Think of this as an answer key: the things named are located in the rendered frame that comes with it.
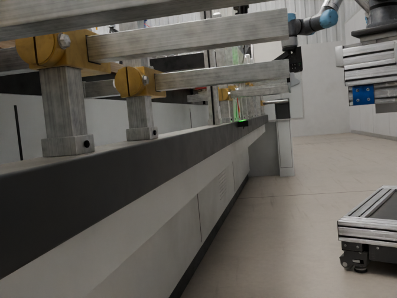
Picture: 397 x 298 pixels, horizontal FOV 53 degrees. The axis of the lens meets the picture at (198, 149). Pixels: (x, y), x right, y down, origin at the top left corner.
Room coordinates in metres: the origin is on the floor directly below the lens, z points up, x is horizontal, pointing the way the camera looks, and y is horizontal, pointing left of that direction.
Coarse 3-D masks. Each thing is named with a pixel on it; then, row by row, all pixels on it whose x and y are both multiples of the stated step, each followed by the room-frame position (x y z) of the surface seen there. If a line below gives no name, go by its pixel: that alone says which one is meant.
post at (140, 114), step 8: (120, 24) 0.71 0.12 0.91; (128, 24) 0.71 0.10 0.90; (136, 24) 0.70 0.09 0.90; (128, 64) 0.71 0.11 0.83; (136, 64) 0.71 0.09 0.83; (144, 64) 0.72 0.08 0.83; (136, 96) 0.71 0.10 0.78; (144, 96) 0.70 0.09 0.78; (128, 104) 0.71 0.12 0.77; (136, 104) 0.71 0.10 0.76; (144, 104) 0.71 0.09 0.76; (128, 112) 0.71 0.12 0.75; (136, 112) 0.71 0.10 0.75; (144, 112) 0.71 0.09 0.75; (128, 120) 0.71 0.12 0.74; (136, 120) 0.71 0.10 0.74; (144, 120) 0.71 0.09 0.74; (152, 120) 0.73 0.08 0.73
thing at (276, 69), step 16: (240, 64) 0.71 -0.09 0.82; (256, 64) 0.70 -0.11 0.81; (272, 64) 0.70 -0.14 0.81; (288, 64) 0.69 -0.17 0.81; (112, 80) 0.76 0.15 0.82; (160, 80) 0.74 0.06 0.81; (176, 80) 0.73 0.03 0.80; (192, 80) 0.73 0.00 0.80; (208, 80) 0.72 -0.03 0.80; (224, 80) 0.71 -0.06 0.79; (240, 80) 0.71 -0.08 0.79; (256, 80) 0.72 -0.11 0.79; (96, 96) 0.77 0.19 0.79
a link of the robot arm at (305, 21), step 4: (300, 20) 1.91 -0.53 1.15; (304, 20) 1.92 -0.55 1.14; (308, 20) 1.89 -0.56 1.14; (304, 24) 1.91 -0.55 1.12; (308, 24) 1.89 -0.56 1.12; (304, 28) 1.91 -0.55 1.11; (308, 28) 1.90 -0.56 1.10; (300, 32) 1.92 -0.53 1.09; (304, 32) 1.93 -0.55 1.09; (308, 32) 1.92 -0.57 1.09; (312, 32) 1.91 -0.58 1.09
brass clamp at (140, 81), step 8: (120, 72) 0.68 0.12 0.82; (128, 72) 0.68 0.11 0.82; (136, 72) 0.68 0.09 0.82; (144, 72) 0.70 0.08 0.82; (152, 72) 0.74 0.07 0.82; (160, 72) 0.78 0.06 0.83; (120, 80) 0.68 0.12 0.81; (128, 80) 0.68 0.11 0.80; (136, 80) 0.68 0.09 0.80; (144, 80) 0.68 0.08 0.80; (152, 80) 0.73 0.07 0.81; (120, 88) 0.69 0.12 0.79; (128, 88) 0.69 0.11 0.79; (136, 88) 0.68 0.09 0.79; (144, 88) 0.70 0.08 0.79; (152, 88) 0.73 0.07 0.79; (128, 96) 0.70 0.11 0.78; (152, 96) 0.75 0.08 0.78; (160, 96) 0.77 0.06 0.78
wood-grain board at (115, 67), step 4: (8, 40) 0.68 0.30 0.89; (12, 40) 0.69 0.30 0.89; (0, 44) 0.66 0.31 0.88; (4, 44) 0.67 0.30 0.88; (8, 44) 0.68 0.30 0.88; (12, 44) 0.69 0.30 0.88; (0, 48) 0.67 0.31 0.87; (112, 64) 1.08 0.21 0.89; (116, 64) 1.11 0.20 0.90; (120, 64) 1.13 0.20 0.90; (112, 68) 1.08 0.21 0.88; (116, 68) 1.10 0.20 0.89; (120, 68) 1.13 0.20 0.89; (112, 72) 1.09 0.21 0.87; (116, 72) 1.10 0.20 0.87
